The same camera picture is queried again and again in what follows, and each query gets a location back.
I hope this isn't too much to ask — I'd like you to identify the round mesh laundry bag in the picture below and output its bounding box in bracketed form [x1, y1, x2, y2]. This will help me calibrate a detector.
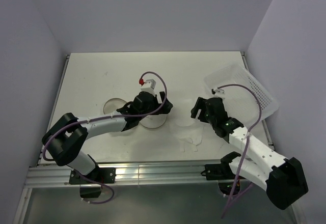
[103, 98, 168, 129]

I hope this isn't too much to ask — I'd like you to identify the white bra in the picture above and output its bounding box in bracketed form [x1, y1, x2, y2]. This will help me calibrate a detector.
[170, 99, 204, 152]

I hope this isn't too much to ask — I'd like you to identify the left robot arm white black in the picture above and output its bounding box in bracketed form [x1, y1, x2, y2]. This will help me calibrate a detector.
[42, 92, 173, 183]

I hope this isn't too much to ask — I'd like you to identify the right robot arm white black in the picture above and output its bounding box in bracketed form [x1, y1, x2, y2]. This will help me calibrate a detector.
[191, 97, 309, 210]

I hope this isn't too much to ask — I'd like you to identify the white perforated plastic basket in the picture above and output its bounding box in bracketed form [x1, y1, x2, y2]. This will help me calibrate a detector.
[203, 64, 279, 127]

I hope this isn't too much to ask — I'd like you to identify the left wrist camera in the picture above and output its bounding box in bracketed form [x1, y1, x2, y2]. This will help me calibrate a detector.
[141, 79, 156, 96]

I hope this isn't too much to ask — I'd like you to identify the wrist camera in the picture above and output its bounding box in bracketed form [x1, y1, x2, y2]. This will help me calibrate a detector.
[141, 79, 156, 96]
[211, 88, 225, 99]

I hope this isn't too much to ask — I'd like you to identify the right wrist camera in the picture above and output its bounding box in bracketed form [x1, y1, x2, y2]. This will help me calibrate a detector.
[211, 88, 225, 99]

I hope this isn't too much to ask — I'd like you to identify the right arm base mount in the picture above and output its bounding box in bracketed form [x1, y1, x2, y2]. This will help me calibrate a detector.
[201, 163, 235, 196]

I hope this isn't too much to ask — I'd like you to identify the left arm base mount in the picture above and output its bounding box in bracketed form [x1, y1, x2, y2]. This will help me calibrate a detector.
[68, 167, 116, 202]

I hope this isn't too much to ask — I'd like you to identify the aluminium rail frame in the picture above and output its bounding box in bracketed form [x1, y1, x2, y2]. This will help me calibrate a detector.
[15, 52, 306, 224]

